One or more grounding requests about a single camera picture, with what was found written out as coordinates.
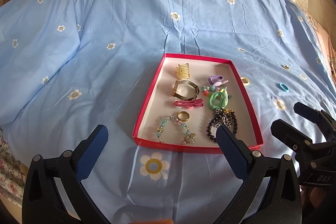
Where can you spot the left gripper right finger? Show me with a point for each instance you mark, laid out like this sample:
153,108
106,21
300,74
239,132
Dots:
235,151

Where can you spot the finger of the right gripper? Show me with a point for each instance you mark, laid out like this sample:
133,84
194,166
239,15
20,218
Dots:
324,121
291,137

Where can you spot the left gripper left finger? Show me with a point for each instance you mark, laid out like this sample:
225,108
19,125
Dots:
89,150

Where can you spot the pink hair clip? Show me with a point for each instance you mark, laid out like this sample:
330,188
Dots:
197,103

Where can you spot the gold bangle watch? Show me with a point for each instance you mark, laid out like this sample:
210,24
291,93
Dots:
185,90

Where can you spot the yellow hair claw clip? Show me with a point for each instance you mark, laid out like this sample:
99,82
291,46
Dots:
182,71

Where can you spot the person's right hand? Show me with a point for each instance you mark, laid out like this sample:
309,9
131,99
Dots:
318,204

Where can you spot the person's left hand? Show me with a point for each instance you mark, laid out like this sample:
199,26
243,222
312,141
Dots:
159,221

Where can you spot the red shallow box tray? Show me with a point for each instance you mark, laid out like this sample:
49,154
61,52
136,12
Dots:
176,110

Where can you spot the floral fabric at edge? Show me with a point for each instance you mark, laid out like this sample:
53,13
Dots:
12,179

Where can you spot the pink cartoon bedsheet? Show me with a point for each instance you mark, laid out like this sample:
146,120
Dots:
325,45

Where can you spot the light blue floral quilt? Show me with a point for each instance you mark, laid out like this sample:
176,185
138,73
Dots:
69,65

